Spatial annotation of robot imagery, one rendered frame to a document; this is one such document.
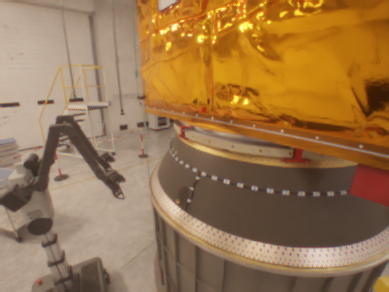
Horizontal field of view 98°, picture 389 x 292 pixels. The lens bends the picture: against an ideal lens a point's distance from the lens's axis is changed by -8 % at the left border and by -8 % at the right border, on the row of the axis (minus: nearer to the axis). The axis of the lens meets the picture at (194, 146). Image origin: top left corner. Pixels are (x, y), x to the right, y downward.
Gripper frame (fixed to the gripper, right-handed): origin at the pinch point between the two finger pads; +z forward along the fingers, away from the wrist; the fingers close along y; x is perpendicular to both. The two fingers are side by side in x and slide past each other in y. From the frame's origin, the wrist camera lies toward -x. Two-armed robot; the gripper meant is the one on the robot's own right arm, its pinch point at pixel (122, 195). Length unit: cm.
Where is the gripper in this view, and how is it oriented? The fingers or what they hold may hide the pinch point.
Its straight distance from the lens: 157.6
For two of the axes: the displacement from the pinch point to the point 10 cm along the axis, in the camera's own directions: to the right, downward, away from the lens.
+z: 4.2, 7.4, 5.2
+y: -5.3, -2.6, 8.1
